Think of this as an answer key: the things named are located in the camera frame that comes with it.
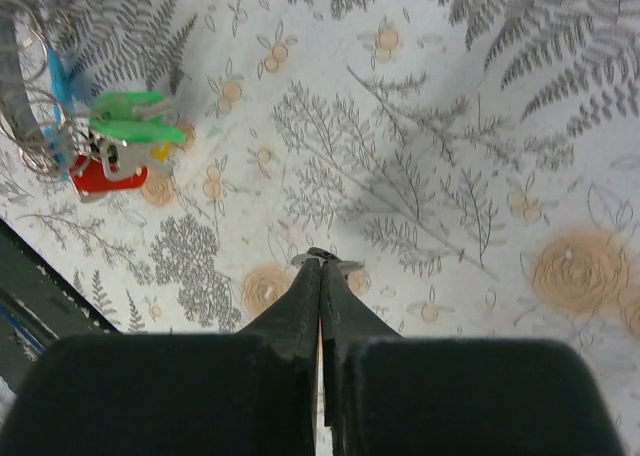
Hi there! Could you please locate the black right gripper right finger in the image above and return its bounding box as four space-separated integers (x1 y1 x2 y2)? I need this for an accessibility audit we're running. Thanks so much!
321 262 623 455

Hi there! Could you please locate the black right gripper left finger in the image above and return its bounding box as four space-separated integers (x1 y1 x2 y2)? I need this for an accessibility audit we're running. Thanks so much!
1 258 321 455

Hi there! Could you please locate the key with red tag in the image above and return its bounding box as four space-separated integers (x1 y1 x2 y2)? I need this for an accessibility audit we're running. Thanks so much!
69 138 153 203

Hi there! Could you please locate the key with green tag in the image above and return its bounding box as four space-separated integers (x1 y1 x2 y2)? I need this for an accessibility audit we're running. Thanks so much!
89 91 186 145

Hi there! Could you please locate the blue keyring holder with rings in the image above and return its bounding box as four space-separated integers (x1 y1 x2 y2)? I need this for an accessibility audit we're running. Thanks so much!
1 0 91 179

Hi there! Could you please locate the key with black tag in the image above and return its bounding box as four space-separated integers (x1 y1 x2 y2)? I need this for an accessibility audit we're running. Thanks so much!
291 247 364 275

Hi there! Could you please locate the yellow key tag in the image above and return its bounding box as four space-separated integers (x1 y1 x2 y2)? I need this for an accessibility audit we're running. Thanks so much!
150 142 171 163

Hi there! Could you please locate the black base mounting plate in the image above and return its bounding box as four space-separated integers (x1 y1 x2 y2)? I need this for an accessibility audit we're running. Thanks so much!
0 222 116 389

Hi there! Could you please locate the floral patterned table mat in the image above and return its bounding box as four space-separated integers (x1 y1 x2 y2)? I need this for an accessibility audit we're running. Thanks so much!
0 0 640 357

